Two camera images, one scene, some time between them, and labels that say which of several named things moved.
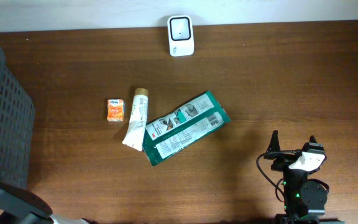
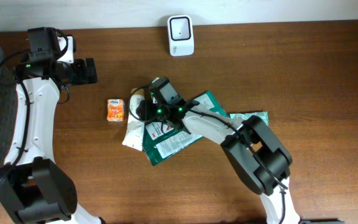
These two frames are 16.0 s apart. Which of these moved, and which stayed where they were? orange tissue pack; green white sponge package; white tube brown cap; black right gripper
Moved: black right gripper
Stayed: white tube brown cap; orange tissue pack; green white sponge package
